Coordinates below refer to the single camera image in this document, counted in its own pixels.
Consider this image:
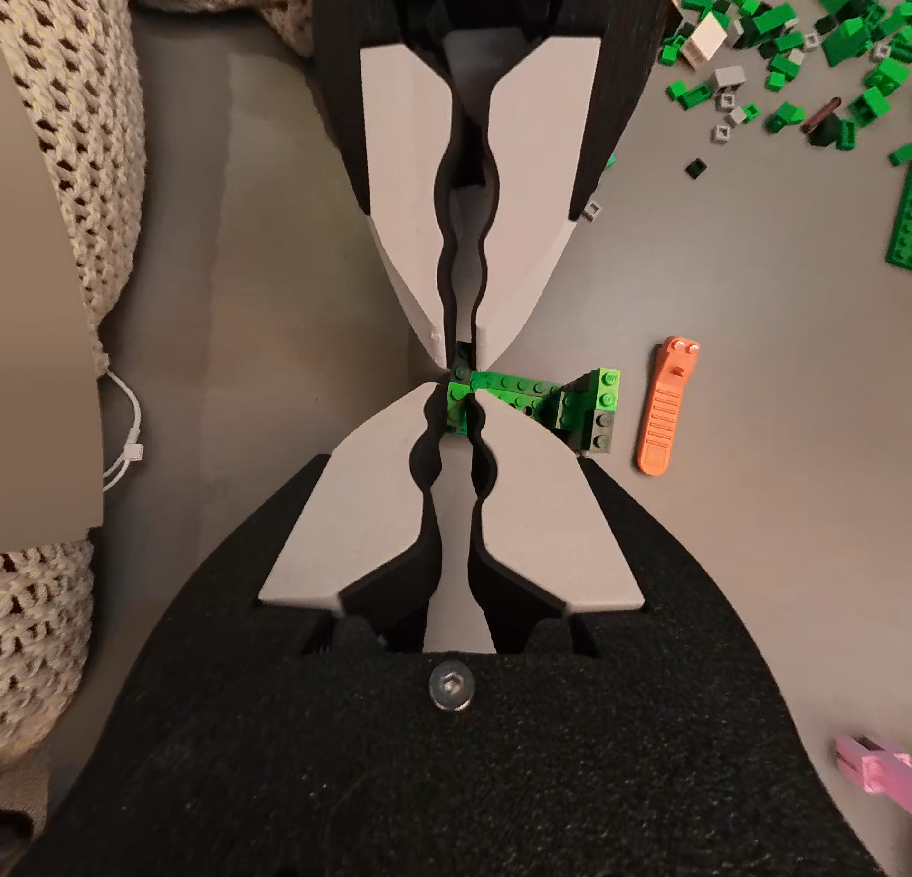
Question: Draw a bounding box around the cream knitted sweater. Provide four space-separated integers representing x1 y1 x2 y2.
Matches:
0 0 147 774

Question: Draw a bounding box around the orange brick separator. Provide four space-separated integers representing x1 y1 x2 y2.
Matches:
636 335 703 477

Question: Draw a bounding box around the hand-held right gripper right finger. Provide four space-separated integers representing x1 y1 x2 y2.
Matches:
466 387 646 639

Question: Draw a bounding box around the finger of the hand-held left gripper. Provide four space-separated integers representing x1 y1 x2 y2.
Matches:
360 39 460 365
472 36 603 368

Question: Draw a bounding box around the pile of loose lego bricks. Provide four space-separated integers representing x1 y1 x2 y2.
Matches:
659 0 912 180

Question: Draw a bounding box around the green lego plate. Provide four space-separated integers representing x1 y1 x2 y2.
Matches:
885 168 912 272

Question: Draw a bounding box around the pink lego pig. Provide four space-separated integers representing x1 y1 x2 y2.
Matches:
834 733 912 796

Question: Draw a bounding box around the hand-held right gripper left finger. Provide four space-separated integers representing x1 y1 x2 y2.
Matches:
258 381 444 639

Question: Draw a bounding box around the white cable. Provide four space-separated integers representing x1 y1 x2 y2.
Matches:
100 367 145 495

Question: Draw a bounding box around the green lego body build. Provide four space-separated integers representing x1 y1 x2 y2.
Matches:
445 341 622 458

